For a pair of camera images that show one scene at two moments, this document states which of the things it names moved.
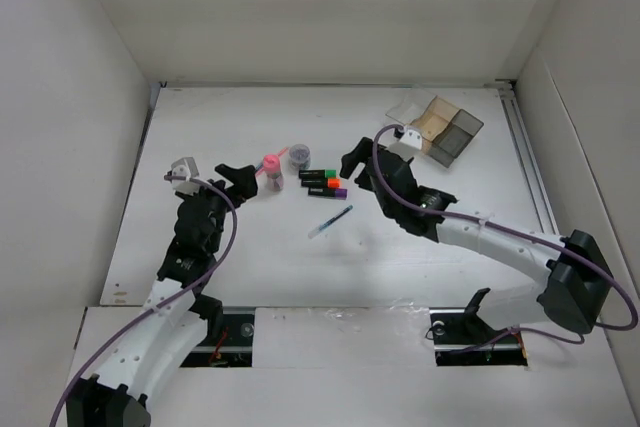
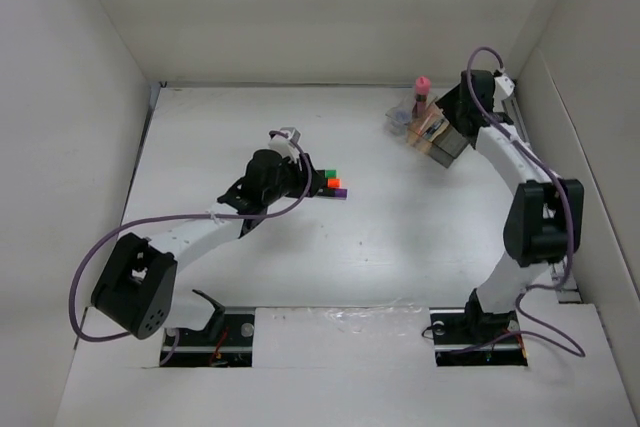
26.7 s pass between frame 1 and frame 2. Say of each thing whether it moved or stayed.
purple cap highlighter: stayed
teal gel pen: moved
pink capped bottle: moved
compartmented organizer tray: stayed
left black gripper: moved
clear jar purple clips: moved
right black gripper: moved
